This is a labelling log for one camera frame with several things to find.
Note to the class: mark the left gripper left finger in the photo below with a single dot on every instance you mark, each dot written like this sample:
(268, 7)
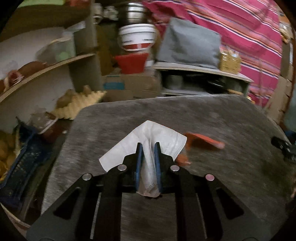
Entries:
(90, 209)

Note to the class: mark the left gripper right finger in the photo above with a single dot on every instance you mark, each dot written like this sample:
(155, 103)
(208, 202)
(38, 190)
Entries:
(205, 208)

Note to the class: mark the orange snack packet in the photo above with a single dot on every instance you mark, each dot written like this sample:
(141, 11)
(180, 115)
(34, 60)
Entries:
(196, 140)

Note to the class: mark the white face mask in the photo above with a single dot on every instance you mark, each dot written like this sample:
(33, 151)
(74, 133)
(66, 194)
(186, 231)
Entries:
(148, 134)

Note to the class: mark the dark blue plastic crate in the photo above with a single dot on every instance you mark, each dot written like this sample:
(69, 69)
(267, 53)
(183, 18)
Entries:
(35, 151)

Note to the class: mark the yellow egg tray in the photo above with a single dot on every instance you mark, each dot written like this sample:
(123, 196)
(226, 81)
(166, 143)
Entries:
(79, 102)

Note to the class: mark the red striped hanging cloth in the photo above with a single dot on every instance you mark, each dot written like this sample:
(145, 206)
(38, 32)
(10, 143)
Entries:
(252, 28)

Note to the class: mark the white side table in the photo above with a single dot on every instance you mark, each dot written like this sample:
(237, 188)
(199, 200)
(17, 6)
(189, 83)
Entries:
(181, 79)

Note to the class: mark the red plastic basin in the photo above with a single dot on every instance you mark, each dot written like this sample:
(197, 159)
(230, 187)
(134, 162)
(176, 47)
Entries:
(132, 63)

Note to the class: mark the wooden shelf unit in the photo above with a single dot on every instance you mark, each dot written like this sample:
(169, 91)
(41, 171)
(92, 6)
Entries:
(48, 48)

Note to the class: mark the white plastic bucket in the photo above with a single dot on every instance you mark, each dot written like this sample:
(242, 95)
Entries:
(136, 37)

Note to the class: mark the steel stock pot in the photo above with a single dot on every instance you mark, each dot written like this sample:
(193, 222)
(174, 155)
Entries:
(133, 13)

